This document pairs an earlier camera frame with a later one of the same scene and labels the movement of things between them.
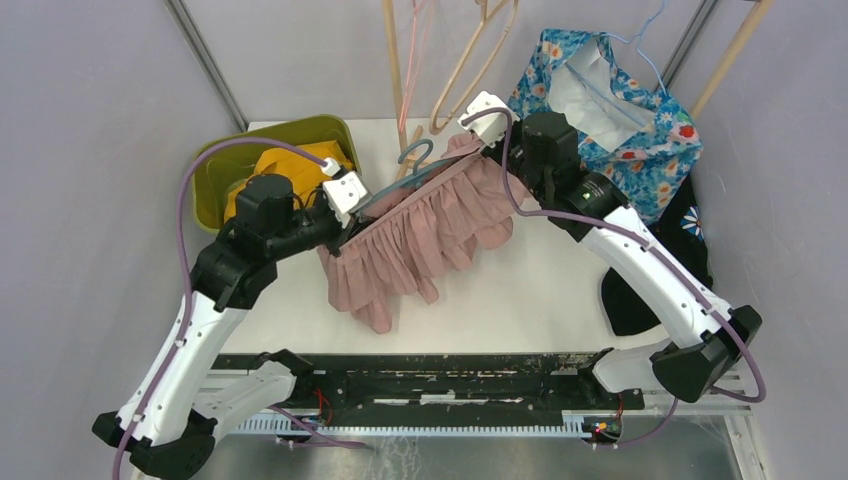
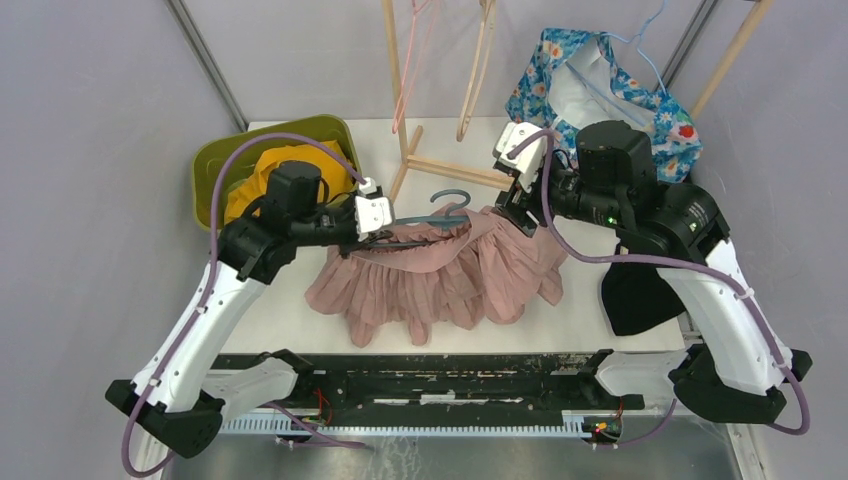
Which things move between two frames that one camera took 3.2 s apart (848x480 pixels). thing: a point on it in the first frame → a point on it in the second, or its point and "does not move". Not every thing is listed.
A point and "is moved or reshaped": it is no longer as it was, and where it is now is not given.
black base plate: [452, 389] does not move
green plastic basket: [218, 168] does not move
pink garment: [406, 240] is moved or reshaped
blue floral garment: [637, 136] does not move
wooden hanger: [487, 14] is moved or reshaped
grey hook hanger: [416, 177] → [442, 221]
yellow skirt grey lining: [306, 173] does not move
